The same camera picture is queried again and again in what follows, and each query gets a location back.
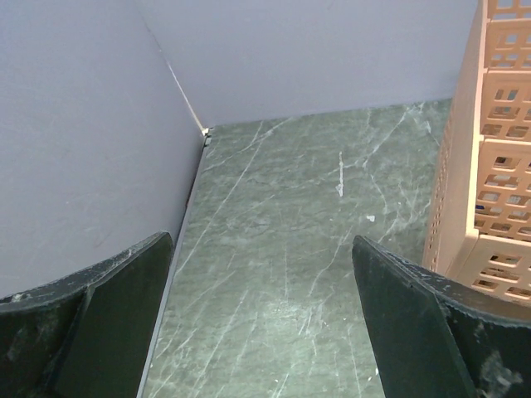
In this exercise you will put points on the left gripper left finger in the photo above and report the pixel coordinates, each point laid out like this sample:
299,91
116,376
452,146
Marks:
87,334

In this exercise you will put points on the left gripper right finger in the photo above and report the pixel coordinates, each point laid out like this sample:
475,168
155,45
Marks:
433,337

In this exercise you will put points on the peach plastic file organizer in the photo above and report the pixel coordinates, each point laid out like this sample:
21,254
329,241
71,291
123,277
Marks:
478,233

